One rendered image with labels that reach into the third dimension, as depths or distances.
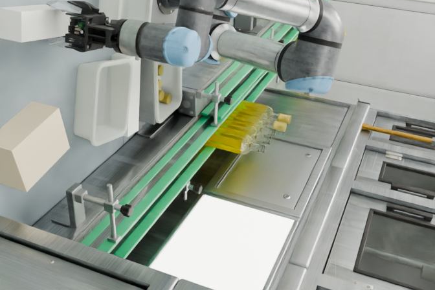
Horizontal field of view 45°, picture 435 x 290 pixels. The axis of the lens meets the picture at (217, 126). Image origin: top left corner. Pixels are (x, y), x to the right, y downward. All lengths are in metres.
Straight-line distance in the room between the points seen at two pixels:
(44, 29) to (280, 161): 1.08
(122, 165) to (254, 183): 0.49
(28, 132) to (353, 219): 1.08
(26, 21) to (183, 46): 0.33
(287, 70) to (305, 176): 0.61
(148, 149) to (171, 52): 0.68
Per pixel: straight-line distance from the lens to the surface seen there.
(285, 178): 1.87
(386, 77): 8.06
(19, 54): 1.24
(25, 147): 1.19
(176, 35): 1.02
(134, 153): 1.64
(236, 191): 1.79
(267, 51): 1.46
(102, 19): 1.14
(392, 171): 2.10
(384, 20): 7.80
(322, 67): 1.35
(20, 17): 1.14
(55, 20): 1.22
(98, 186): 1.51
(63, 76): 1.37
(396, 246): 1.76
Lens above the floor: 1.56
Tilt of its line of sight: 19 degrees down
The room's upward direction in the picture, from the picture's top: 103 degrees clockwise
